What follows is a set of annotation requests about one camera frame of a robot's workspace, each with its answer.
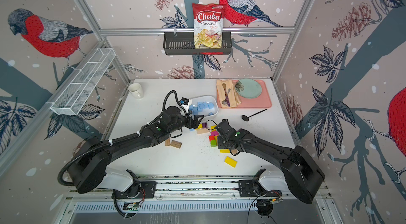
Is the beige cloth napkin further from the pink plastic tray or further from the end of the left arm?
the end of the left arm

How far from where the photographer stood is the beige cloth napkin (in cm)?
106

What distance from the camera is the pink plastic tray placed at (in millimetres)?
1082

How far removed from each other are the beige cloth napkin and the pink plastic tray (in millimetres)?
26

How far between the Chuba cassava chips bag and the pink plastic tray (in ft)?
1.39

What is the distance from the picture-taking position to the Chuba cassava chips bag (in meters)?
0.85
